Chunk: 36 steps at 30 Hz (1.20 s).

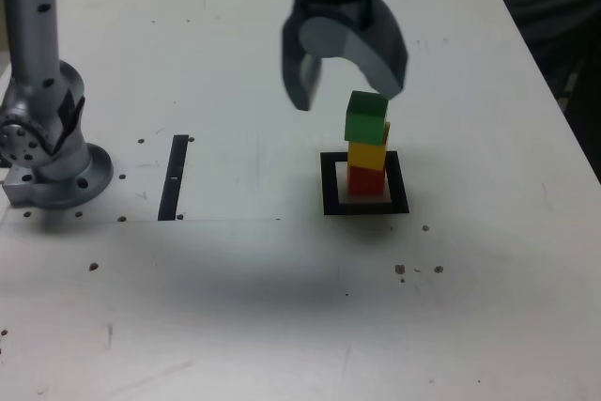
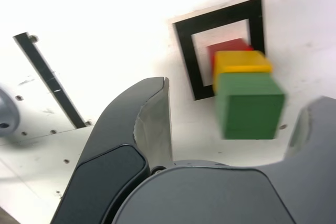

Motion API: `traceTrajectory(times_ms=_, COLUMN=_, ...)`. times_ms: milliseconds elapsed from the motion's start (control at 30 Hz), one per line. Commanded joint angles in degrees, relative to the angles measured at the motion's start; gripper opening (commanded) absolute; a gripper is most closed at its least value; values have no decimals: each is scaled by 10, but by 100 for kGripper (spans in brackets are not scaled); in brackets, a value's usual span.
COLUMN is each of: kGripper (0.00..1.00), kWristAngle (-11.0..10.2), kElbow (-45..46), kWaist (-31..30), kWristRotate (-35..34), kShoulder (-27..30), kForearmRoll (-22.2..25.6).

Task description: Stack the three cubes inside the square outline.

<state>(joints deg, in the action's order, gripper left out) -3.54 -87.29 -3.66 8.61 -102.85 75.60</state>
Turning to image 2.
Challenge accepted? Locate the red cube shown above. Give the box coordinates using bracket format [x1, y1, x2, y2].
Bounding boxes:
[206, 37, 254, 65]

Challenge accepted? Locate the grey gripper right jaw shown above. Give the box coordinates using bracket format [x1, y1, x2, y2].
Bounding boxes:
[112, 95, 336, 224]

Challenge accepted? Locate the yellow cube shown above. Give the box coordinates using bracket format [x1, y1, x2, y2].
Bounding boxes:
[213, 50, 274, 96]

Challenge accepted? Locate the black tape square outline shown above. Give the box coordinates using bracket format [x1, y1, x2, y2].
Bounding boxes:
[172, 0, 266, 101]

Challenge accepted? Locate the black tape strip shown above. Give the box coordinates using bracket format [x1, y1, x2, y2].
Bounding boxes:
[13, 31, 87, 129]

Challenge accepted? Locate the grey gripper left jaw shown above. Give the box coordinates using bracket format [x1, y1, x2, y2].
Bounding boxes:
[51, 76, 174, 224]

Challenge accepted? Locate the green cube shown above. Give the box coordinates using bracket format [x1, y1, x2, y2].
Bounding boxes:
[215, 73, 286, 141]

